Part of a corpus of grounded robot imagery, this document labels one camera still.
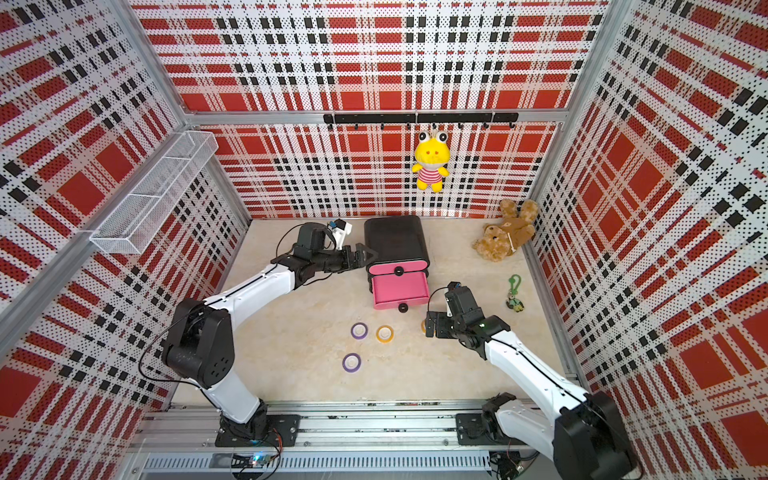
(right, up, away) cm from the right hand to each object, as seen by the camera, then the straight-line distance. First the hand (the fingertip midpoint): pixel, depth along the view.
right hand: (444, 322), depth 84 cm
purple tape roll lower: (-27, -12, +2) cm, 30 cm away
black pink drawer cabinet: (-14, +17, +2) cm, 22 cm away
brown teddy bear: (+21, +23, +17) cm, 36 cm away
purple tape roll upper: (-26, -5, +7) cm, 27 cm away
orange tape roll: (-18, -5, +6) cm, 20 cm away
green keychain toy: (+24, +4, +11) cm, 27 cm away
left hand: (-21, +19, +2) cm, 28 cm away
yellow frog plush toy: (-3, +50, +7) cm, 51 cm away
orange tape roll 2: (-6, -3, +7) cm, 9 cm away
